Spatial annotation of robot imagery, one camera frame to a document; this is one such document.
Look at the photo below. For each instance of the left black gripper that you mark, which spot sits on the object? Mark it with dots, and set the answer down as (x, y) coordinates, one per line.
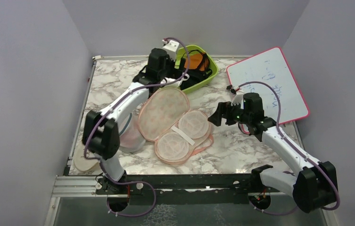
(173, 72)

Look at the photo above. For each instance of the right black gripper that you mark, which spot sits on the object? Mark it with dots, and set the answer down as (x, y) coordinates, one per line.
(223, 108)

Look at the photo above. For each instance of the orange bra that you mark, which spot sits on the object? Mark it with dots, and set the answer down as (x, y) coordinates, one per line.
(198, 60)

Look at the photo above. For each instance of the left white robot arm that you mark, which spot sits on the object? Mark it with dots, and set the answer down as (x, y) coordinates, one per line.
(101, 130)

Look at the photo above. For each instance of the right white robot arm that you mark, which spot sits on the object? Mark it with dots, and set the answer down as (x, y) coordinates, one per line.
(312, 184)

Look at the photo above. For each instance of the white satin bra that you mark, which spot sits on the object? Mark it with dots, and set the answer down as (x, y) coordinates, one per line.
(174, 83)

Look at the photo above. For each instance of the black bra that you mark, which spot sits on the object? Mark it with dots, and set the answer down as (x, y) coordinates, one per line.
(196, 76)

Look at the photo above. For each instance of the white mesh laundry bag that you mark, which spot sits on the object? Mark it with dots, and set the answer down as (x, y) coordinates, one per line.
(131, 140)

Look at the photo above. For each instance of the beige bra cup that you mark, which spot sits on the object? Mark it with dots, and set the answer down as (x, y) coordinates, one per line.
(80, 163)

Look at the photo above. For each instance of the green plastic basin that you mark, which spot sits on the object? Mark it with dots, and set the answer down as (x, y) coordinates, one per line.
(179, 65)

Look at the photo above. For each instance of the pink framed whiteboard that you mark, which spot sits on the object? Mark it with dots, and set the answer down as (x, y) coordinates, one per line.
(269, 74)

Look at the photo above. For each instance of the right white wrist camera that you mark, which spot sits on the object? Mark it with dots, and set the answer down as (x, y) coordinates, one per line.
(237, 100)

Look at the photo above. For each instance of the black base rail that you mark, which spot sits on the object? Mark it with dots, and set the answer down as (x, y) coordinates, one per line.
(181, 189)

